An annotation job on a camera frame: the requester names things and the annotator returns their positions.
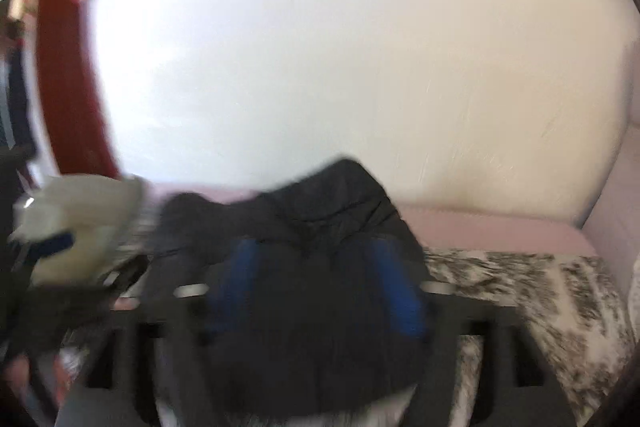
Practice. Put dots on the grey black patterned blanket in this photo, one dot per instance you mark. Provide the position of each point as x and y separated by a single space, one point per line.
569 303

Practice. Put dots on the olive green folded jacket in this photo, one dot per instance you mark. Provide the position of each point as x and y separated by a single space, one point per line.
100 212

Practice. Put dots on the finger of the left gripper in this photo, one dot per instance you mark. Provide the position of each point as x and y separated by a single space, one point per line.
29 251

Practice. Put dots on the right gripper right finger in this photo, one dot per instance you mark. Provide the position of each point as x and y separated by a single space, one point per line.
450 360

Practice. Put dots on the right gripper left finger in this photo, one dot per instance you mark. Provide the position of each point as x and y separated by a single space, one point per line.
116 385

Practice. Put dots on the dark red wooden door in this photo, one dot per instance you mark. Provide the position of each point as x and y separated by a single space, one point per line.
68 92

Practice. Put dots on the person's hand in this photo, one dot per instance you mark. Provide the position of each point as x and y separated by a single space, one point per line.
17 374

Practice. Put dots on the black puffer jacket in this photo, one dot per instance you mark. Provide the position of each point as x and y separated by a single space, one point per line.
314 303

